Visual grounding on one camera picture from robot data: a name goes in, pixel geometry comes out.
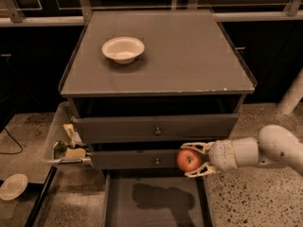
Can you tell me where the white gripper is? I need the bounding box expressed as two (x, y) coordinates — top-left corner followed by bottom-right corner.
(181, 140), (238, 178)

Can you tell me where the red apple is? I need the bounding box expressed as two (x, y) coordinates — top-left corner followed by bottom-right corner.
(176, 149), (201, 172)

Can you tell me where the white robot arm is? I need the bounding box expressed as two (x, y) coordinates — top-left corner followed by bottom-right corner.
(177, 125), (303, 178)

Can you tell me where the grey top drawer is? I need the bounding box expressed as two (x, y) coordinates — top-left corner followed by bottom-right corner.
(74, 113), (239, 144)

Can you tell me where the grey drawer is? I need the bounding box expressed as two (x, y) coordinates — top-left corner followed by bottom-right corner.
(74, 113), (239, 144)
(102, 169), (215, 227)
(90, 149), (179, 169)

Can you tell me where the grey bottom drawer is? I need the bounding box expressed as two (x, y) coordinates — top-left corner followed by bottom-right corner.
(102, 169), (215, 227)

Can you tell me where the grey drawer cabinet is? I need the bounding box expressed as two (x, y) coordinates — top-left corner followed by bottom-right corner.
(60, 9), (256, 104)

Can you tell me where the grey middle drawer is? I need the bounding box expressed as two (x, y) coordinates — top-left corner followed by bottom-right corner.
(90, 149), (179, 169)

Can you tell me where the white bowl on counter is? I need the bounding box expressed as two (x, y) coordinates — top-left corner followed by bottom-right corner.
(101, 37), (145, 64)

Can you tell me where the yellow sponge in bin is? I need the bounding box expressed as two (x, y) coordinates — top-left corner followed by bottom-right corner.
(65, 148), (86, 158)

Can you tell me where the clear plastic bin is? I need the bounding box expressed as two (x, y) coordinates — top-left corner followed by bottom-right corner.
(43, 102), (92, 167)

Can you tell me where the black floor bar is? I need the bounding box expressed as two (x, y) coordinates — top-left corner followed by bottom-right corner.
(24, 166), (57, 227)

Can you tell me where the white plate on floor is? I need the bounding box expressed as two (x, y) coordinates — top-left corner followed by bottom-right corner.
(0, 174), (28, 201)

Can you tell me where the black cable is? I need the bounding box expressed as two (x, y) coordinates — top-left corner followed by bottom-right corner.
(0, 127), (24, 156)

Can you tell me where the metal railing frame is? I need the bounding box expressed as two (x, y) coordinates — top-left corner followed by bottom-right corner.
(0, 0), (303, 26)

